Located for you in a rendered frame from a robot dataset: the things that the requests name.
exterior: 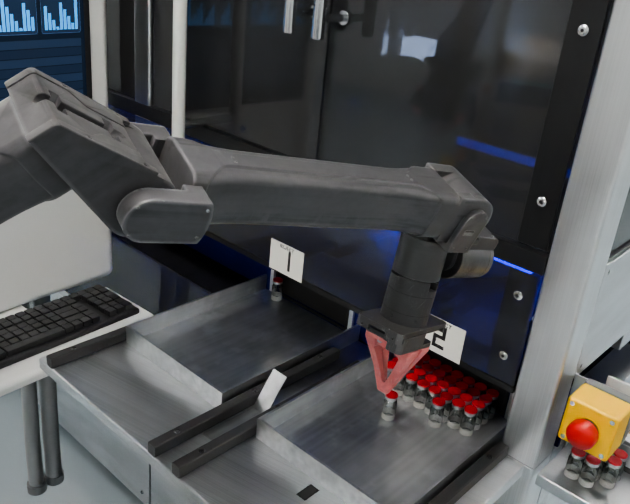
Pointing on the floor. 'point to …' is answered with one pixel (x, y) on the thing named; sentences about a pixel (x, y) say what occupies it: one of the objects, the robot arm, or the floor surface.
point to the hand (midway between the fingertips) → (384, 385)
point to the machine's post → (581, 242)
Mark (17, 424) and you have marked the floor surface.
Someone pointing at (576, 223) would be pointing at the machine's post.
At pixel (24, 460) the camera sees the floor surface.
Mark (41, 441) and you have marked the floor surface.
